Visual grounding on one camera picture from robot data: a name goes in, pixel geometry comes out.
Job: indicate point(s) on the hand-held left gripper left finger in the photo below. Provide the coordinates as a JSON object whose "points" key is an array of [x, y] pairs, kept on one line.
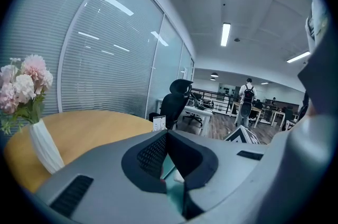
{"points": [[105, 178]]}

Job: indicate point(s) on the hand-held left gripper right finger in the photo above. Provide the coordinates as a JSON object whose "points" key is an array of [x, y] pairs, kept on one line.
{"points": [[224, 164]]}

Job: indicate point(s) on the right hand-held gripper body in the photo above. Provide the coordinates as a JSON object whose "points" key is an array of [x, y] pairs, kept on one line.
{"points": [[241, 135]]}

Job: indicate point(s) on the small white object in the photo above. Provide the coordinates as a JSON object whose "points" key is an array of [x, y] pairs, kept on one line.
{"points": [[179, 178]]}

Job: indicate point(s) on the green drawer box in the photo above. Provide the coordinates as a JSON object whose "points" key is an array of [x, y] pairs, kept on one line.
{"points": [[174, 196]]}

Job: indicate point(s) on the wooden top desk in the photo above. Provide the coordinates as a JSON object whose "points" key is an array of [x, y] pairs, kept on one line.
{"points": [[257, 110]]}

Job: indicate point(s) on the white desk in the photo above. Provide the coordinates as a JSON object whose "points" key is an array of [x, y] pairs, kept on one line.
{"points": [[198, 112]]}

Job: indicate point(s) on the black metal railing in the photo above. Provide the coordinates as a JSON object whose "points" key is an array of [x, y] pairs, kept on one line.
{"points": [[211, 94]]}

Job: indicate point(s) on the white ribbed vase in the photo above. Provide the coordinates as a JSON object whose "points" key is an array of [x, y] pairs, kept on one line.
{"points": [[46, 149]]}

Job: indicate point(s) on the black pendant lamp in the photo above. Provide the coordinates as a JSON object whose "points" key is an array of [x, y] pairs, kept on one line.
{"points": [[214, 75]]}

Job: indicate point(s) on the black headrest office chair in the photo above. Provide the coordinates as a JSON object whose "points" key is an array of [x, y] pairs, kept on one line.
{"points": [[171, 106]]}

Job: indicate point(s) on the wooden holder with white cards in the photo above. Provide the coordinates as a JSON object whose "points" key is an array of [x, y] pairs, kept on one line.
{"points": [[159, 122]]}

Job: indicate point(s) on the ceiling light panel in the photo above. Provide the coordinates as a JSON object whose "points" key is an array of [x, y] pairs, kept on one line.
{"points": [[298, 57], [225, 34]]}

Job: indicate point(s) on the pink and white flower bouquet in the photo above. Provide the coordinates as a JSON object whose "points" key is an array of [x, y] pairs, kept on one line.
{"points": [[23, 85]]}

